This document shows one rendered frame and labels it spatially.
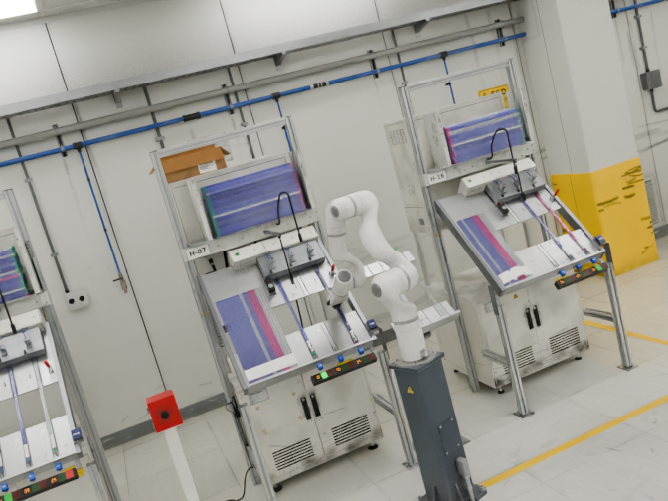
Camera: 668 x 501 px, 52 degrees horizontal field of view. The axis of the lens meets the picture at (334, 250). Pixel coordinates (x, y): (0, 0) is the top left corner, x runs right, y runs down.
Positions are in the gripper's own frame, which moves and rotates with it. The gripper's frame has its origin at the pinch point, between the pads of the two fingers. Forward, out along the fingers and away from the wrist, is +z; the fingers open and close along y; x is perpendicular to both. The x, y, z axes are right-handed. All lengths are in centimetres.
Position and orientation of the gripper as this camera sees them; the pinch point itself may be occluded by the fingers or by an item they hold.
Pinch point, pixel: (336, 304)
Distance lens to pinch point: 351.0
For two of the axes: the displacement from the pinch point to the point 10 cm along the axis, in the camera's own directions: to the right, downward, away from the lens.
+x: 4.1, 8.1, -4.1
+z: -1.2, 5.0, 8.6
